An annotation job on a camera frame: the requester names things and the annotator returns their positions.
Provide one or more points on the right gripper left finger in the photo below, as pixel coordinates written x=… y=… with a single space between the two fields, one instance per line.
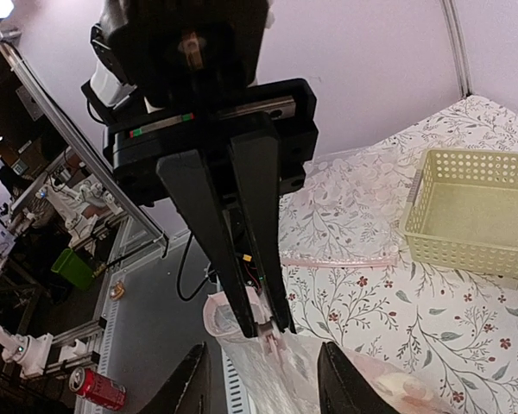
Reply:
x=188 y=388

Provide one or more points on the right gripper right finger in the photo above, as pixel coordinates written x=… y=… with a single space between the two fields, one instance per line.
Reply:
x=342 y=389

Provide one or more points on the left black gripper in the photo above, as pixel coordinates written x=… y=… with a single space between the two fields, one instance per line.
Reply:
x=135 y=145

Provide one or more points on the clear zip top bag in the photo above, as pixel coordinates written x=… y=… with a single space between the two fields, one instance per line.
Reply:
x=279 y=370

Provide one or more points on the white toy garlic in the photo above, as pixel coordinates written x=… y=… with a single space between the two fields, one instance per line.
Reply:
x=401 y=385

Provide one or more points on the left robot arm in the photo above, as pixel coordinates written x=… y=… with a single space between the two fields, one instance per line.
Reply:
x=114 y=100

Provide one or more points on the left clear dotted bag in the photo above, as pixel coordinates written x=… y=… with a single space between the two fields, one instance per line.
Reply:
x=347 y=212

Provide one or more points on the red soda can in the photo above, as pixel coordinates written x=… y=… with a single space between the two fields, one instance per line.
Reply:
x=97 y=389

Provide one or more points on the floral table mat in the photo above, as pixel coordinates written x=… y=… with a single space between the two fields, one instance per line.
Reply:
x=456 y=330

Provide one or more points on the green plastic bin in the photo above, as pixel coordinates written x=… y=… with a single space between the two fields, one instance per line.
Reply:
x=73 y=269

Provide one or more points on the green perforated plastic basket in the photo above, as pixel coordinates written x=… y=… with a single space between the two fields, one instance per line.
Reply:
x=462 y=211

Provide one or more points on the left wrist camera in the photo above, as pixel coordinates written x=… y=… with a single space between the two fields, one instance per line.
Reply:
x=182 y=53

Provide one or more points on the left aluminium frame post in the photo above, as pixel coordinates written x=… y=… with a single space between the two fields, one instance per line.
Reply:
x=456 y=38

